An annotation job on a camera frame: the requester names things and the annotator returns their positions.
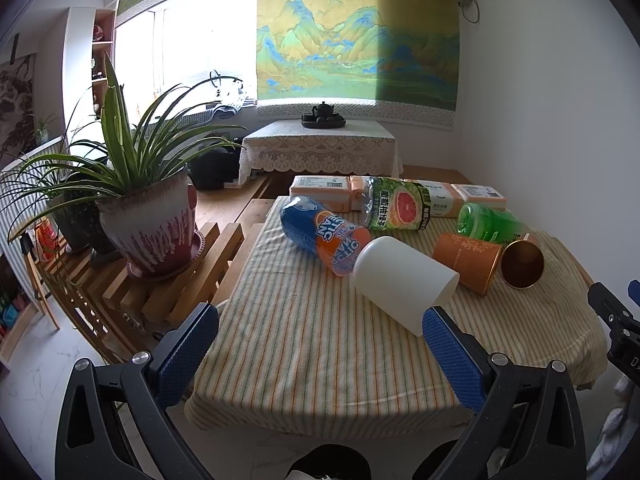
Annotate green plastic cup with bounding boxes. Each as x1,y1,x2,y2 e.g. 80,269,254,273
457,203,527,245

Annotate copper metal cup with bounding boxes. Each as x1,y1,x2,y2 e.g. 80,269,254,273
500,233,544,289

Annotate orange paper cup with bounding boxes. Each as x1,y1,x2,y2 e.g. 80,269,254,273
432,233,502,296

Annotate white plastic cup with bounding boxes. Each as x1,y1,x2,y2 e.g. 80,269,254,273
352,236,460,337

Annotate wooden slatted plant stand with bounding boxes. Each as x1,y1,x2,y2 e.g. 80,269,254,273
37,222,262,364

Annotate striped table cloth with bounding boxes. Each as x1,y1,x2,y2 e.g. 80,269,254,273
184,200,608,439

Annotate right orange tissue pack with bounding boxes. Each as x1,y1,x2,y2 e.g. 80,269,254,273
452,184,506,210

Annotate dark potted plant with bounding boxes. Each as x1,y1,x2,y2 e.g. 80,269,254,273
0,148,116,256

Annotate spider plant in red-white pot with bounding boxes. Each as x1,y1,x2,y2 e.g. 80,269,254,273
1,58,239,278

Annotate black bag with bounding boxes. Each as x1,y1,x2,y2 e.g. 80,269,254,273
188,146,241,192

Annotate left orange tissue pack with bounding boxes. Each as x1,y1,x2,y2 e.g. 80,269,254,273
290,176,352,212

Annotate lace-covered low table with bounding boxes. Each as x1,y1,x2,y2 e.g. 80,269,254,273
238,119,404,185

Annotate black teapot on tray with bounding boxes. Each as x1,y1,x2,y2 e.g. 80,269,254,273
300,102,346,129

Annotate landscape painting roller blind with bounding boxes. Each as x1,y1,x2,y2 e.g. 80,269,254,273
256,0,460,110

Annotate ink painting wall scroll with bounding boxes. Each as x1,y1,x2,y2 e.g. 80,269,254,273
0,54,36,168

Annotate white pink wall shelf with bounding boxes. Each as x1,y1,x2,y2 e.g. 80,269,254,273
62,6,116,128

